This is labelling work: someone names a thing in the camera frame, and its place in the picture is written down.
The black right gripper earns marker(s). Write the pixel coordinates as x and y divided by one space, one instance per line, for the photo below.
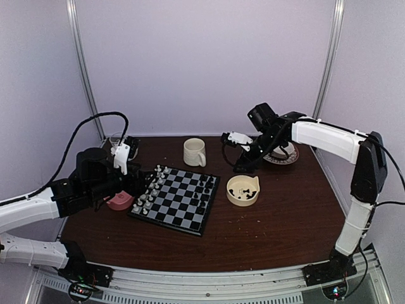
247 160

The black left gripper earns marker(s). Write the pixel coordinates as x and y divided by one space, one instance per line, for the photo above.
131 188

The cream bowl of black pieces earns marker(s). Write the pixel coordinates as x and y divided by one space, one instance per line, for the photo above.
243 190

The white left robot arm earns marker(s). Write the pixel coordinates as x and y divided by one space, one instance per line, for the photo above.
94 181

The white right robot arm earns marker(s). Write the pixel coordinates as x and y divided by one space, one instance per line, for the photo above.
362 151

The pink bowl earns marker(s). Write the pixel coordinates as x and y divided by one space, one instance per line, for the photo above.
120 201

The floral patterned saucer plate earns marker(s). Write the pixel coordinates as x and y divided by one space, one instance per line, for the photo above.
283 156

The clear glass cup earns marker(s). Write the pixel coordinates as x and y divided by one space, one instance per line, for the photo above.
114 139

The black and white chessboard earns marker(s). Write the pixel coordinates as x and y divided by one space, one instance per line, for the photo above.
174 206

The white ribbed ceramic mug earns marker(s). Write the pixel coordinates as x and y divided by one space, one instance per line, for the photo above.
194 152

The aluminium frame post right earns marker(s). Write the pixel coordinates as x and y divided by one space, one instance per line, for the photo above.
333 45

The aluminium frame post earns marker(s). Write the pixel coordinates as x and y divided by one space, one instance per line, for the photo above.
84 75
333 45

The aluminium front rail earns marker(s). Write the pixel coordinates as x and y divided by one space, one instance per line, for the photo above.
282 285

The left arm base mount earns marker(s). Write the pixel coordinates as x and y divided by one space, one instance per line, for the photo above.
86 281

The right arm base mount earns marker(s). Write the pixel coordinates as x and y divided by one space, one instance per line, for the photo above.
331 278

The aluminium frame post left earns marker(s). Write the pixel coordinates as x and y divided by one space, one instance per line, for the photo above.
84 75

